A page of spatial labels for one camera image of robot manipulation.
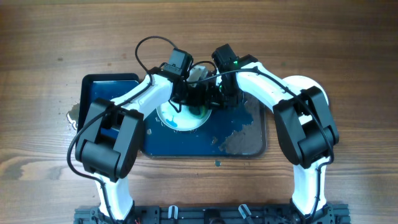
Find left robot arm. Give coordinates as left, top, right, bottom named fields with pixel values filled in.
left=68, top=67, right=183, bottom=223

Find white plate top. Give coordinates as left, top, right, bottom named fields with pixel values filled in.
left=156, top=102, right=212, bottom=131

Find small blue water tray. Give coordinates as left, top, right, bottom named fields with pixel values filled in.
left=77, top=73, right=139, bottom=131

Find white plate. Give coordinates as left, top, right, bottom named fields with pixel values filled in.
left=282, top=75, right=330, bottom=125
left=156, top=102, right=212, bottom=131

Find green yellow sponge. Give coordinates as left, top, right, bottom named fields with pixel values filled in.
left=188, top=106, right=208, bottom=117

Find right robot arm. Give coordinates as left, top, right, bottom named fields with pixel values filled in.
left=217, top=61, right=339, bottom=223

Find large dark serving tray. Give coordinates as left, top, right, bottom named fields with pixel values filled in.
left=142, top=92, right=267, bottom=158

